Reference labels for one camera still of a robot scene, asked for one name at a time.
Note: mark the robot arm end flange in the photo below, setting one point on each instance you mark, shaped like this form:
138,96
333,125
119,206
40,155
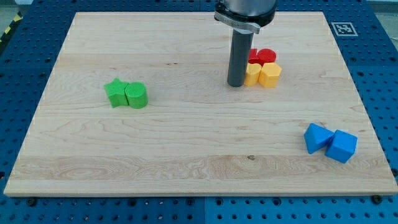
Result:
246,16

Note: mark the blue triangle block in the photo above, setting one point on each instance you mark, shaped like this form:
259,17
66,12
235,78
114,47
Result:
317,137

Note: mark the wooden board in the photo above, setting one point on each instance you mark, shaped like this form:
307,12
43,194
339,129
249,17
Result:
197,136

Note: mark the green cylinder block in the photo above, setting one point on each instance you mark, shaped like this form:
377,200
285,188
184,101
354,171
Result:
136,95

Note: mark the yellow heart block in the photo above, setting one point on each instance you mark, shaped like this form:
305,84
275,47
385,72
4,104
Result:
253,71

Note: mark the red star block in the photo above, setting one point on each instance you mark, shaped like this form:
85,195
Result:
253,58

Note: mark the yellow pentagon block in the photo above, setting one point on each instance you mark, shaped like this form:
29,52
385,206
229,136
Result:
269,75

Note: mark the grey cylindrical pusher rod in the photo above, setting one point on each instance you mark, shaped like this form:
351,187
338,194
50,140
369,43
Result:
238,58

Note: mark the green star block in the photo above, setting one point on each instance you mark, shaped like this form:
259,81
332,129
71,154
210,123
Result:
116,92

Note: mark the red cylinder block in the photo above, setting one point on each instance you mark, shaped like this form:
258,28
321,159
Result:
266,56

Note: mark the blue cube block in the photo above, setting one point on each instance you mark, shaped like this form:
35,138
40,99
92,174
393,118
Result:
342,147

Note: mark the fiducial marker tag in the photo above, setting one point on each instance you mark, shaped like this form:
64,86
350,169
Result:
344,29

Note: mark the black screw left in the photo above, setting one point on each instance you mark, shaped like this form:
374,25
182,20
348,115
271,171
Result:
31,202

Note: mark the black screw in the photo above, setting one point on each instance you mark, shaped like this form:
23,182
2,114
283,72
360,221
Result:
376,199
31,202

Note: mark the black screw right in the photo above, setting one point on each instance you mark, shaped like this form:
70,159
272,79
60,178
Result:
376,199

